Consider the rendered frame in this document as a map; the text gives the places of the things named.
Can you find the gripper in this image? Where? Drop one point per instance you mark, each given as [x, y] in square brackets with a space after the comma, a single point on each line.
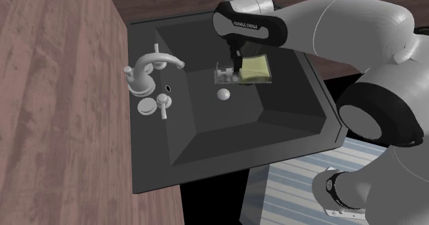
[236, 55]

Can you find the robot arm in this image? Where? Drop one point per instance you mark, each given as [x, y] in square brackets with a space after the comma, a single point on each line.
[362, 29]

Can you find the yellow soap bar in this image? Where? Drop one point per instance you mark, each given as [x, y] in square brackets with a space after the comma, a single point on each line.
[254, 70]

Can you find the clear soap tray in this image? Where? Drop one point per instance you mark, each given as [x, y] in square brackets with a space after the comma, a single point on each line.
[224, 78]

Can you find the grey round drain stopper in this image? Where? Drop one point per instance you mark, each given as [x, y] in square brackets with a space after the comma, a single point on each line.
[223, 94]

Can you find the dark grey square sink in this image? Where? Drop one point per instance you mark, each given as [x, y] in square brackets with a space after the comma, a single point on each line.
[221, 130]

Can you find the grey curved faucet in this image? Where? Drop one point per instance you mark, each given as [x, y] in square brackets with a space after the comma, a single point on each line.
[144, 70]

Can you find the grey round faucet cap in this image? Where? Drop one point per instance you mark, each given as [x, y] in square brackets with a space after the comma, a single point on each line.
[146, 106]

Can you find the blue white striped rug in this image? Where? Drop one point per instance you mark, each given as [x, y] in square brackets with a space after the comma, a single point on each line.
[288, 190]

